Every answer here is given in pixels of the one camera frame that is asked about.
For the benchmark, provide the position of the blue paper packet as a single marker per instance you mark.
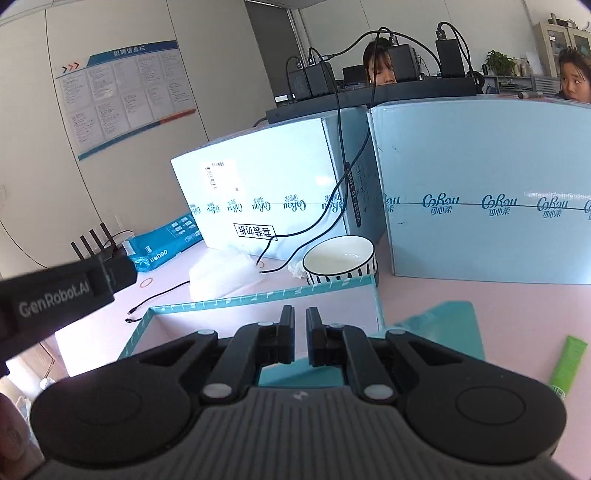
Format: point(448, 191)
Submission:
point(161, 244)

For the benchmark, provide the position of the white foam wrap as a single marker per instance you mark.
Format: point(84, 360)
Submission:
point(221, 277)

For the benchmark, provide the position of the black partition shelf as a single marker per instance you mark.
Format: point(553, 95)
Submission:
point(369, 94)

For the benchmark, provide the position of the green tube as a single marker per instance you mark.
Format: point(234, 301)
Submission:
point(568, 364)

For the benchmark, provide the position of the teal-rimmed white box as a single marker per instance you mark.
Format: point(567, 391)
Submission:
point(184, 323)

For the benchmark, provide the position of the white striped bowl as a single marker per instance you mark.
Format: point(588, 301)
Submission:
point(341, 258)

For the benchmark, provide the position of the glass door cabinet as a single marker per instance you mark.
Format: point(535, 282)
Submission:
point(551, 50)

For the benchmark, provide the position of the potted plant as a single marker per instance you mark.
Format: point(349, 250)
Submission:
point(499, 62)

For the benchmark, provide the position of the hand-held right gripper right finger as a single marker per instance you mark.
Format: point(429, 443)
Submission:
point(316, 337)

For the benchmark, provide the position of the light blue cardboard box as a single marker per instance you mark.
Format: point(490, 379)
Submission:
point(258, 175)
point(485, 161)

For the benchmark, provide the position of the teal box lid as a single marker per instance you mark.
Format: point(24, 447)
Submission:
point(443, 327)

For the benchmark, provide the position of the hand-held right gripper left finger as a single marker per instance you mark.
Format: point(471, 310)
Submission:
point(284, 337)

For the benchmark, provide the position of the black power adapter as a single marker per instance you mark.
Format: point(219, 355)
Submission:
point(450, 55)
point(321, 76)
point(405, 64)
point(299, 81)

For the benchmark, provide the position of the pink desktop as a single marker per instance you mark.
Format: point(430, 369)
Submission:
point(461, 290)

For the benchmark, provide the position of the crumpled white tissue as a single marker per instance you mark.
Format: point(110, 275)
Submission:
point(296, 270)

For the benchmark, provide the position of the black router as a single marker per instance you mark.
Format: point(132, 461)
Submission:
point(122, 251)

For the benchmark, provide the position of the wall poster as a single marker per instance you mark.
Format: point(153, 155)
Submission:
point(124, 92)

